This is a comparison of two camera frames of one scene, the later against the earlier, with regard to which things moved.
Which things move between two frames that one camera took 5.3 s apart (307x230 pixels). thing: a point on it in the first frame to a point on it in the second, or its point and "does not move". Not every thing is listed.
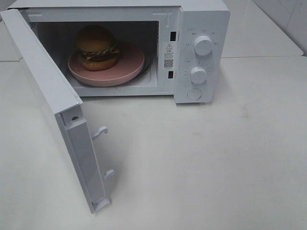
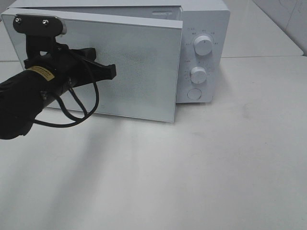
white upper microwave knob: x=203 y=45 does not move
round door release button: x=194 y=94 does not move
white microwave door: x=78 y=141 to x=146 y=53
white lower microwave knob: x=198 y=75 does not move
